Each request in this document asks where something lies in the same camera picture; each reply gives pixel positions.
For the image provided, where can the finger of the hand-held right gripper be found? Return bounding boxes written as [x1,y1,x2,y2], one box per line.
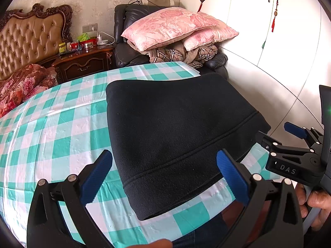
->
[255,131,314,159]
[284,122,325,148]

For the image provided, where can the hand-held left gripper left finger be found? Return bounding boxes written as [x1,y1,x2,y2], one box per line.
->
[26,149,113,248]

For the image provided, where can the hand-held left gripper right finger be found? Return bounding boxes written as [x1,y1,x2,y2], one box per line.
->
[216,148,304,248]

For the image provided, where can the black pants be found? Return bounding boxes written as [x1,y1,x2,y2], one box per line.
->
[106,73,271,221]

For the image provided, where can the person's right hand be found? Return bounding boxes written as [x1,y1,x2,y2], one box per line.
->
[295,183,331,231]

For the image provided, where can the teal white checked tablecloth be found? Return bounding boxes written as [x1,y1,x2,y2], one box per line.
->
[0,61,285,248]

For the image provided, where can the person's blue jeans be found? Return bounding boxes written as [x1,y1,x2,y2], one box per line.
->
[172,229,233,248]

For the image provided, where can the red tassel hanging ornament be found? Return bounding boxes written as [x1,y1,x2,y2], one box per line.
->
[271,9,279,33]

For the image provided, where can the dark wooden nightstand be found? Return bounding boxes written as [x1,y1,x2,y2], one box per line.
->
[39,45,115,84]

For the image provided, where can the red floral blanket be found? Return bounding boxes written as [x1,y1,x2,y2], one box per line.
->
[0,64,59,118]

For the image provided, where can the small pink floral pillow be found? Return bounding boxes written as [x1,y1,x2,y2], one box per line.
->
[182,26,240,51]

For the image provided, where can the black leather armchair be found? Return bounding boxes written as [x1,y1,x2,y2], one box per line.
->
[114,4,228,79]

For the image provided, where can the white wardrobe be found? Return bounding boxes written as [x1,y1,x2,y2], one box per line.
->
[180,0,331,135]

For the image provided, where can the brown plaid blanket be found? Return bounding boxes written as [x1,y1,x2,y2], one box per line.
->
[127,40,219,69]

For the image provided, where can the tufted leather bed headboard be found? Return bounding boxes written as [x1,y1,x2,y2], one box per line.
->
[0,3,73,81]

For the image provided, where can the large pink floral pillow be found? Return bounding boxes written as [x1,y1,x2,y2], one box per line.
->
[121,7,217,52]

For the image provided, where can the beige headrest cushion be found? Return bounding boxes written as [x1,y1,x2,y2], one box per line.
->
[147,0,175,7]

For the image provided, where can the white charger with cable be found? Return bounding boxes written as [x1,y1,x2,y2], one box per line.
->
[96,32,115,45]

